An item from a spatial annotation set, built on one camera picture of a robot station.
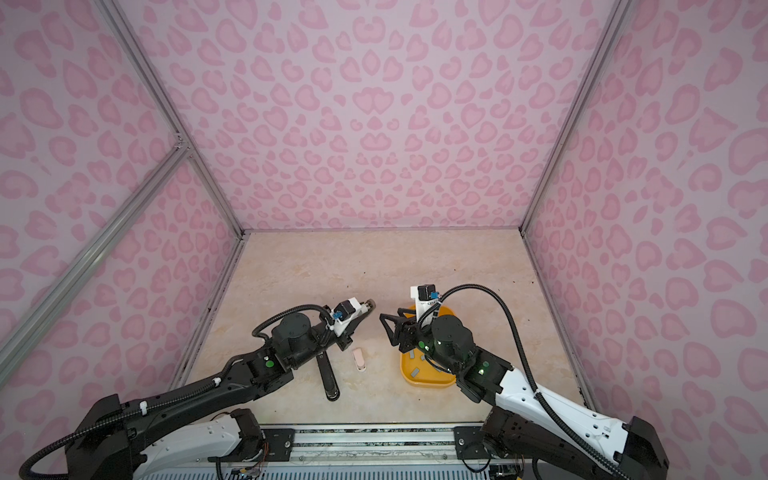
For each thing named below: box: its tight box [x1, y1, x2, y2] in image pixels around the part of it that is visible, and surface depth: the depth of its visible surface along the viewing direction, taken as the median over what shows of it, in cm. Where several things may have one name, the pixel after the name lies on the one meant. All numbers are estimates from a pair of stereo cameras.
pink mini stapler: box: [352, 348, 367, 372], surface depth 87 cm
